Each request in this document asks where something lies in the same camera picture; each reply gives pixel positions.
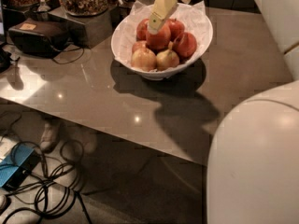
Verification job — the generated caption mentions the large red top apple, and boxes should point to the large red top apple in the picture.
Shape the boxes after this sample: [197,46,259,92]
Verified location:
[146,24,171,50]

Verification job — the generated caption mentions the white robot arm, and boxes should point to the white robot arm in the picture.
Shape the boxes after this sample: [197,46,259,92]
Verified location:
[193,0,299,224]

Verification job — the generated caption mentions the red apple back right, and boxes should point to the red apple back right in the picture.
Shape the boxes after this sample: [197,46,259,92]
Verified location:
[166,19,185,41]

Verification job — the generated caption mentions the red apple back left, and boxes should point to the red apple back left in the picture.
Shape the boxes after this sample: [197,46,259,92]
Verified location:
[136,19,149,40]

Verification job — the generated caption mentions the white bowl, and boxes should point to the white bowl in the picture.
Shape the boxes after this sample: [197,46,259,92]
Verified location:
[110,1,214,81]

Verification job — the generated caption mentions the pink apple left middle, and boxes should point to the pink apple left middle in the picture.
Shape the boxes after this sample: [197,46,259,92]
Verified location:
[132,40,148,53]

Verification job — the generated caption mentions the yellow-green apple front centre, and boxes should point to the yellow-green apple front centre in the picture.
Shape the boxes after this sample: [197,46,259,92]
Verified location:
[156,49,179,71]

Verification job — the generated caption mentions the yellow-red apple front left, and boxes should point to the yellow-red apple front left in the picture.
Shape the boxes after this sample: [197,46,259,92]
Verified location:
[131,48,157,72]

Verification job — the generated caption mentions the white paper liner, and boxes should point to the white paper liner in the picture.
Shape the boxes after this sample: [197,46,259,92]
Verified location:
[114,0,210,67]

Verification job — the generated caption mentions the grey jar stand block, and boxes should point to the grey jar stand block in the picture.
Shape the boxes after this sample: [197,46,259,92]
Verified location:
[49,7,113,49]

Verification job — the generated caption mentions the metal scoop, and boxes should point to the metal scoop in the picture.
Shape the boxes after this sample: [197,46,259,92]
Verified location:
[37,0,50,12]

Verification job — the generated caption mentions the black box device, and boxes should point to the black box device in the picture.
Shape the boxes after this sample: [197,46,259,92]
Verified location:
[8,19,69,58]

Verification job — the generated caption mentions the white shoe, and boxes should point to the white shoe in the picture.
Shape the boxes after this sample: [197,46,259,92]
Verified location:
[40,120,61,153]

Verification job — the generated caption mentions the blue box on floor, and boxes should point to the blue box on floor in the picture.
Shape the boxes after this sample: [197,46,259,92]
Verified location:
[0,144,40,190]

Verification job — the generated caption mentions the black cable on table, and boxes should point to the black cable on table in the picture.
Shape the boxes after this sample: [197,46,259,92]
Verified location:
[50,45,86,65]

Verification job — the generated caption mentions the black floor cables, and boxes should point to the black floor cables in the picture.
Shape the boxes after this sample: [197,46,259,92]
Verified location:
[0,110,94,224]

